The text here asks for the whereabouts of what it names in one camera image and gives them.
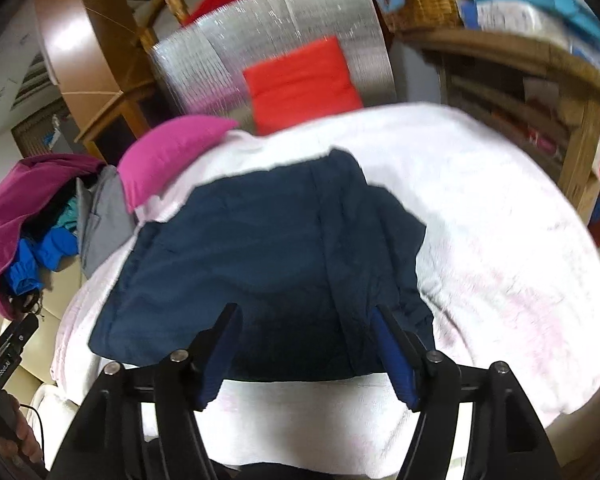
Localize bright blue garment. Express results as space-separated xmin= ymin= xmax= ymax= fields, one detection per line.
xmin=2 ymin=230 xmax=81 ymax=298

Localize white vent grille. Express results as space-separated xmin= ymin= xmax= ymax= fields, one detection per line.
xmin=10 ymin=52 xmax=56 ymax=111

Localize navy blue garment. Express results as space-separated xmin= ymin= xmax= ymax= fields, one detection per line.
xmin=87 ymin=147 xmax=436 ymax=383

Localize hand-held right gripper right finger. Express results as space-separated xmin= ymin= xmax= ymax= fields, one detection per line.
xmin=370 ymin=304 xmax=563 ymax=480

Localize wooden shelf unit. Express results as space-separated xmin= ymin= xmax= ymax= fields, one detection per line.
xmin=395 ymin=27 xmax=600 ymax=226

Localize teal garment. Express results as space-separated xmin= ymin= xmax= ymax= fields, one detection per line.
xmin=55 ymin=195 xmax=81 ymax=233

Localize pile of coloured clothes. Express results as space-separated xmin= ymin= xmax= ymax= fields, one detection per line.
xmin=0 ymin=154 xmax=106 ymax=318

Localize wooden cabinet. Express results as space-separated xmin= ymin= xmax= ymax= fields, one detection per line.
xmin=32 ymin=0 xmax=153 ymax=148

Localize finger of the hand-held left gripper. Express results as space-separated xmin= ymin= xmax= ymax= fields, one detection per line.
xmin=0 ymin=313 xmax=41 ymax=362

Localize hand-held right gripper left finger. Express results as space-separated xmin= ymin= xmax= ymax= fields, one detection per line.
xmin=47 ymin=302 xmax=243 ymax=480

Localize black cable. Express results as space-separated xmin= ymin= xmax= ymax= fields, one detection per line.
xmin=17 ymin=402 xmax=47 ymax=461

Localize magenta pillow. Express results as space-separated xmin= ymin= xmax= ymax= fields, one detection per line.
xmin=117 ymin=115 xmax=241 ymax=213

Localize wooden frame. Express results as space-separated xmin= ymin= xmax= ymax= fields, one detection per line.
xmin=137 ymin=0 xmax=226 ymax=48

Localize cream sofa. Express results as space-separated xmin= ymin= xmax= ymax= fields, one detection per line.
xmin=0 ymin=275 xmax=101 ymax=461

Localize white fleece blanket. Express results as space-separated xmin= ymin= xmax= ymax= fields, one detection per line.
xmin=50 ymin=101 xmax=600 ymax=480

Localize grey garment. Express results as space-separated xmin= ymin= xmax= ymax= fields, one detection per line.
xmin=75 ymin=165 xmax=138 ymax=278

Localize silver foil mat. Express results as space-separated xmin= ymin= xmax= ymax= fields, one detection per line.
xmin=150 ymin=0 xmax=396 ymax=133

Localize white plastic packet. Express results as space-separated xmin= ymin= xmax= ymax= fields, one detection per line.
xmin=457 ymin=0 xmax=576 ymax=38

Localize person's left hand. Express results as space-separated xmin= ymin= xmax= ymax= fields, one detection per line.
xmin=0 ymin=392 xmax=48 ymax=468

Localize folded red cloth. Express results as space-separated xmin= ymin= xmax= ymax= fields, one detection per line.
xmin=242 ymin=36 xmax=365 ymax=136

